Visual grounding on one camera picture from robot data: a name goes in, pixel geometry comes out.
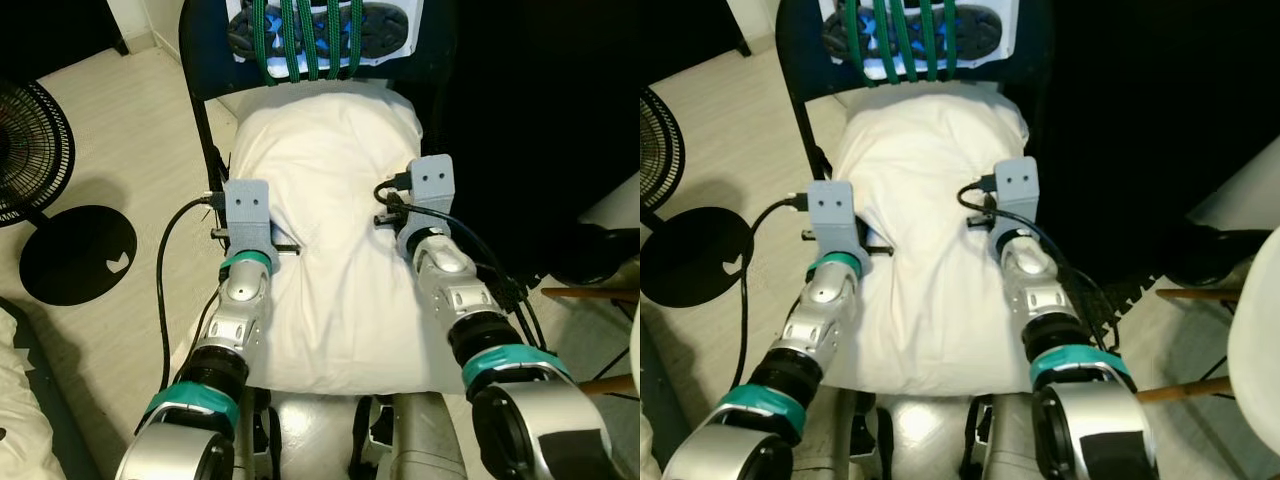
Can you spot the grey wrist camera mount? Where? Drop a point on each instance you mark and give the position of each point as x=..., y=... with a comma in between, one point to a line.
x=248, y=215
x=1018, y=190
x=432, y=190
x=832, y=215

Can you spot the white bedding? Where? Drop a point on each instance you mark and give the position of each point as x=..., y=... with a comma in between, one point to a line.
x=20, y=400

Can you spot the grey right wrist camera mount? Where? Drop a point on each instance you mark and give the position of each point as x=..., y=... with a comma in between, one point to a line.
x=432, y=190
x=1018, y=190

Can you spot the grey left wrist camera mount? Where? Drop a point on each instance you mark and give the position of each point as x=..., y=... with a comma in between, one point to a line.
x=248, y=215
x=832, y=215

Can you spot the white round chair seat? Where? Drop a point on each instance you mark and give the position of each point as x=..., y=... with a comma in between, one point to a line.
x=1258, y=340

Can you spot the small black furniture piece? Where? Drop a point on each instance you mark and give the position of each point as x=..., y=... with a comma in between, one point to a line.
x=50, y=30

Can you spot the black chair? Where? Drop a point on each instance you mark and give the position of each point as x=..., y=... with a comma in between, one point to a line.
x=205, y=50
x=800, y=50

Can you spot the white back cushion grey pads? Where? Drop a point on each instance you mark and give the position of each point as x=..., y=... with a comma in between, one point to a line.
x=385, y=30
x=975, y=30

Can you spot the thick wooden chair leg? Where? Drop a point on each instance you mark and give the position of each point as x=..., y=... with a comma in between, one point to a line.
x=1185, y=389
x=610, y=384

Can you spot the black floor fan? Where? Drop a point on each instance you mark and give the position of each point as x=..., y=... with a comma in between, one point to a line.
x=700, y=255
x=75, y=255

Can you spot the large black furniture piece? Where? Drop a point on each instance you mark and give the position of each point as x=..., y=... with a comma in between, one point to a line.
x=1130, y=100
x=540, y=120

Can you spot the thin wooden chair leg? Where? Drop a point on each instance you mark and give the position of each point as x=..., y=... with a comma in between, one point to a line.
x=590, y=294
x=1195, y=294

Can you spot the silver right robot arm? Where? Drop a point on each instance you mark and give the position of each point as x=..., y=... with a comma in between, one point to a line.
x=1060, y=330
x=480, y=330

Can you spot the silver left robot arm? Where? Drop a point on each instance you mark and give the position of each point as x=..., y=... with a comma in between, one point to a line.
x=225, y=340
x=800, y=340

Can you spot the silver right robot leg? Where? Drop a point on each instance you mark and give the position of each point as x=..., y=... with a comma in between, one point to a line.
x=1010, y=440
x=425, y=440

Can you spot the plain white pillow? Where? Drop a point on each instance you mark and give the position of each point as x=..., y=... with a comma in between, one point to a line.
x=935, y=290
x=345, y=290

